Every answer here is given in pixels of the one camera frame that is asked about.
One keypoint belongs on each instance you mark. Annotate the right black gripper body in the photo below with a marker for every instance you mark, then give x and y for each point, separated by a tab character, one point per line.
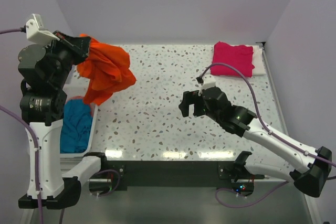
212	113

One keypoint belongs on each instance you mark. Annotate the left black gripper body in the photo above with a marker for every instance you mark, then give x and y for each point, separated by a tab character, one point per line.
65	52

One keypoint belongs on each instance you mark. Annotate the orange t-shirt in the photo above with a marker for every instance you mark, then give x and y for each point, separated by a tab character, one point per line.
108	69

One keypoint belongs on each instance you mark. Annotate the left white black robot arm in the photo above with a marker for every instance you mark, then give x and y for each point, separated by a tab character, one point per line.
45	68

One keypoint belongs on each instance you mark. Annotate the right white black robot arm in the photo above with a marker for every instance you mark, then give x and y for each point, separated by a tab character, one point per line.
306	167

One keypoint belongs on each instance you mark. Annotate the white plastic laundry basket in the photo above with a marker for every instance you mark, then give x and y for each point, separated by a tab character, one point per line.
75	85

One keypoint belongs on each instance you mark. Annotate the pink garment in basket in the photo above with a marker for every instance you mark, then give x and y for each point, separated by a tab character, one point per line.
78	97

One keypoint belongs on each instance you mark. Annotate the folded magenta t-shirt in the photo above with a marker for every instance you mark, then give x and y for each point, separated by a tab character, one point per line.
240	57

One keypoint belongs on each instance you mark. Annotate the folded white t-shirt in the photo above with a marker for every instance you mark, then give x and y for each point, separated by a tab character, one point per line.
257	61

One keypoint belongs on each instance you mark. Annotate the blue t-shirt in basket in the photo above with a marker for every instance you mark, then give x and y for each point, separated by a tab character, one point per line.
76	129

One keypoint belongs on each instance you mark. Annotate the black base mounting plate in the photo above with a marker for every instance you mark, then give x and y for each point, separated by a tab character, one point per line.
120	175

